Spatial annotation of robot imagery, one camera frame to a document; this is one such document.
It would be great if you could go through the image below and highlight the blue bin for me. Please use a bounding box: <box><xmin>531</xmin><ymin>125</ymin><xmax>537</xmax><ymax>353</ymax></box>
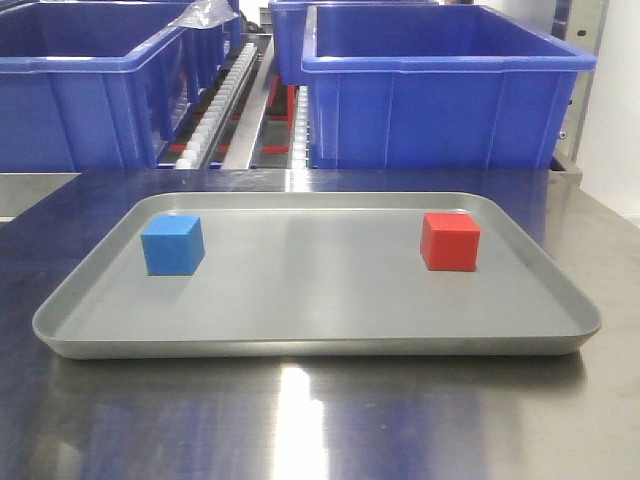
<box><xmin>191</xmin><ymin>0</ymin><xmax>243</xmax><ymax>94</ymax></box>
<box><xmin>0</xmin><ymin>2</ymin><xmax>194</xmax><ymax>173</ymax></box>
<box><xmin>301</xmin><ymin>3</ymin><xmax>596</xmax><ymax>169</ymax></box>
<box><xmin>268</xmin><ymin>1</ymin><xmax>319</xmax><ymax>86</ymax></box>

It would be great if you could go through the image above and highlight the blue foam cube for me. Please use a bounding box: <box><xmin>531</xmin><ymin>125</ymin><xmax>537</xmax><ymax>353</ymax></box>
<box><xmin>141</xmin><ymin>215</ymin><xmax>205</xmax><ymax>276</ymax></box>

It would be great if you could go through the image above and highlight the blue bin rear right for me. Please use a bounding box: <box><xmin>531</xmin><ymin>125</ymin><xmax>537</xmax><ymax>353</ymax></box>
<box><xmin>268</xmin><ymin>1</ymin><xmax>319</xmax><ymax>86</ymax></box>

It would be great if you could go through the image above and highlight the blue bin rear left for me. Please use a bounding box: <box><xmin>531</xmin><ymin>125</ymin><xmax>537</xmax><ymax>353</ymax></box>
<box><xmin>191</xmin><ymin>0</ymin><xmax>243</xmax><ymax>94</ymax></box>

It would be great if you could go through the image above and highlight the blue bin front right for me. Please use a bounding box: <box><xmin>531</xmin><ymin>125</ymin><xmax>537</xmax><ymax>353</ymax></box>
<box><xmin>301</xmin><ymin>3</ymin><xmax>596</xmax><ymax>169</ymax></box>

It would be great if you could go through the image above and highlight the clear plastic bag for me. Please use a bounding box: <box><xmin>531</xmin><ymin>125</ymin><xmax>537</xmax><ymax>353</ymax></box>
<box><xmin>173</xmin><ymin>0</ymin><xmax>239</xmax><ymax>30</ymax></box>

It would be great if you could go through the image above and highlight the grey metal tray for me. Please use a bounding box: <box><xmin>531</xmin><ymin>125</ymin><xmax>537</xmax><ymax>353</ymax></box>
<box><xmin>32</xmin><ymin>192</ymin><xmax>602</xmax><ymax>359</ymax></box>

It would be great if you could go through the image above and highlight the blue bin front left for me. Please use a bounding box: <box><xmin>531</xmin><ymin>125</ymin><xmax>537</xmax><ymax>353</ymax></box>
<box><xmin>0</xmin><ymin>2</ymin><xmax>194</xmax><ymax>173</ymax></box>

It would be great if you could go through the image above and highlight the steel divider rail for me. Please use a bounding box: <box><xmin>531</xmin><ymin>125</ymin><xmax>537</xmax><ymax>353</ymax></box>
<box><xmin>199</xmin><ymin>34</ymin><xmax>275</xmax><ymax>170</ymax></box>

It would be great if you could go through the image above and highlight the white roller track right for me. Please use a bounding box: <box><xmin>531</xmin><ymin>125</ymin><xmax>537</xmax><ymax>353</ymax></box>
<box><xmin>290</xmin><ymin>86</ymin><xmax>310</xmax><ymax>169</ymax></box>

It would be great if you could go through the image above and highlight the red foam cube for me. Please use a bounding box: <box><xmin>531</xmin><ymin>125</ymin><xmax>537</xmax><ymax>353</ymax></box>
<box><xmin>420</xmin><ymin>212</ymin><xmax>481</xmax><ymax>272</ymax></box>

